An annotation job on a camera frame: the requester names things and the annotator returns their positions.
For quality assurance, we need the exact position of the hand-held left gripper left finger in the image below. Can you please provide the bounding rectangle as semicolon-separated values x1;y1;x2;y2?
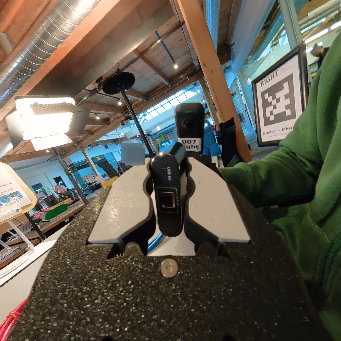
87;157;157;255

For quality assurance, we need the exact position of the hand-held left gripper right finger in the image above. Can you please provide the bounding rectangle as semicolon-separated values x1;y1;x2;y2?
185;157;251;253

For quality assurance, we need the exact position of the blue ethernet cable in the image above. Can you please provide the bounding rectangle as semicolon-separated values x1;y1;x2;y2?
148;233;163;252

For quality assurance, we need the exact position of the black network switch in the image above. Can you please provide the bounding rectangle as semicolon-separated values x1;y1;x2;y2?
149;142;187;238

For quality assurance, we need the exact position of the red ethernet cable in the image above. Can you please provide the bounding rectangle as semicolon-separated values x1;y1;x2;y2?
0;297;29;341

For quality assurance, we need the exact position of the person's right forearm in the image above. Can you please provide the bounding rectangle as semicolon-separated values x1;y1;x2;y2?
219;35;341;211

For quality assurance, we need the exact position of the green plastic bin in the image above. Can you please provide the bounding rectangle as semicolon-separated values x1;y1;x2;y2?
45;203;69;220

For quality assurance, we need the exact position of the black floor lamp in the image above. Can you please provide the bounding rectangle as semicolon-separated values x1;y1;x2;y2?
102;71;157;158

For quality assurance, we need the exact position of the framed marker sign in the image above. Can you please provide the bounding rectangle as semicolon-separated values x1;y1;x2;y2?
252;49;309;147

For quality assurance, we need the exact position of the person's green sweatshirt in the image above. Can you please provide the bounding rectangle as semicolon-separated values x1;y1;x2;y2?
266;202;341;341

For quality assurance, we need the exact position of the studio light panel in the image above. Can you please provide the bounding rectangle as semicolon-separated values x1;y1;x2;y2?
5;95;91;151

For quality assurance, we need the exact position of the wooden post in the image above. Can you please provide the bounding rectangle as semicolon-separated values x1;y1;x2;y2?
177;0;252;163

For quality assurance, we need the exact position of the metal ventilation duct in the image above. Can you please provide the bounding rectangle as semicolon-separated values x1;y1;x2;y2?
0;0;99;107

